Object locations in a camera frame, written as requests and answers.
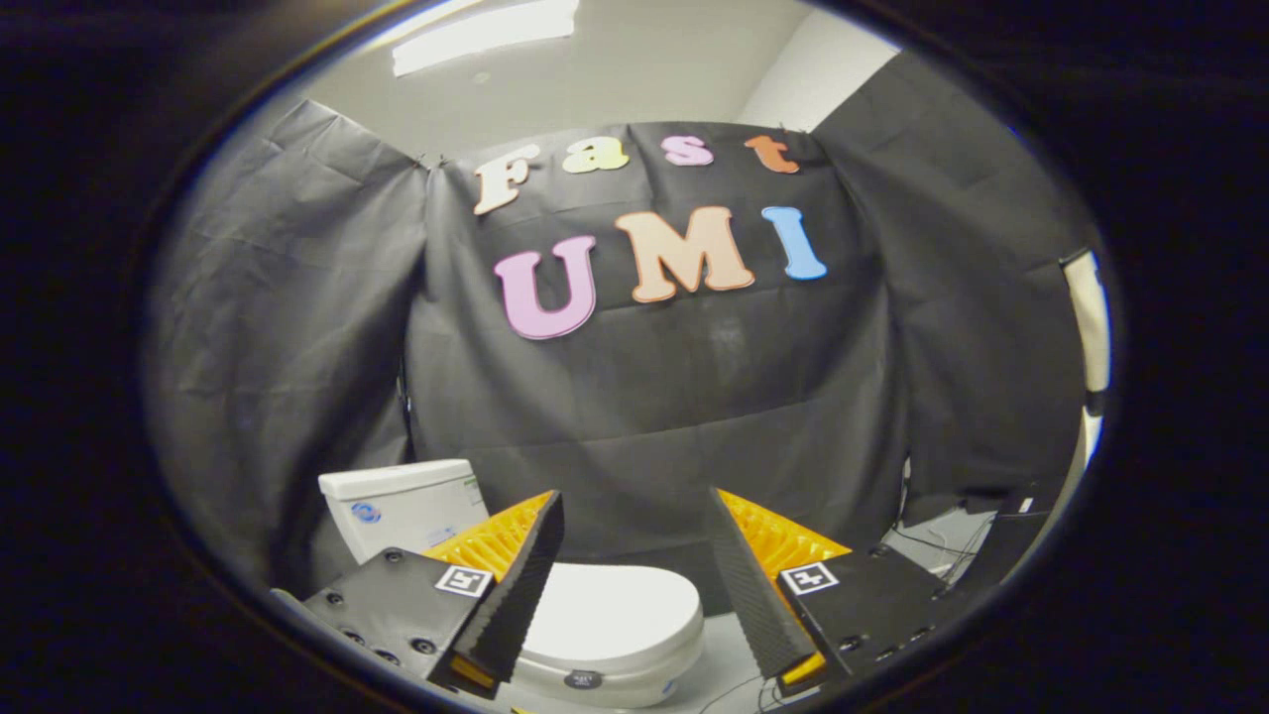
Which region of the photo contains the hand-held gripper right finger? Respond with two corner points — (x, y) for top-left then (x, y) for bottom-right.
(709, 488), (953, 695)

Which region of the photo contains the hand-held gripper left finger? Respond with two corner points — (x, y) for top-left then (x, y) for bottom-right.
(273, 491), (566, 700)

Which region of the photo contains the white toilet lid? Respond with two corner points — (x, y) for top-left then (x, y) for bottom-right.
(520, 563), (705, 675)

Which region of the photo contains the white toilet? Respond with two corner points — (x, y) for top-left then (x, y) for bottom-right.
(317, 458), (707, 710)

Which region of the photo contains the black backdrop cloth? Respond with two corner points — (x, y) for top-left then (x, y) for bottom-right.
(144, 50), (1092, 596)

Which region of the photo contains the ceiling light panel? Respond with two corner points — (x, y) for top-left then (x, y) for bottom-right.
(392, 0), (581, 78)

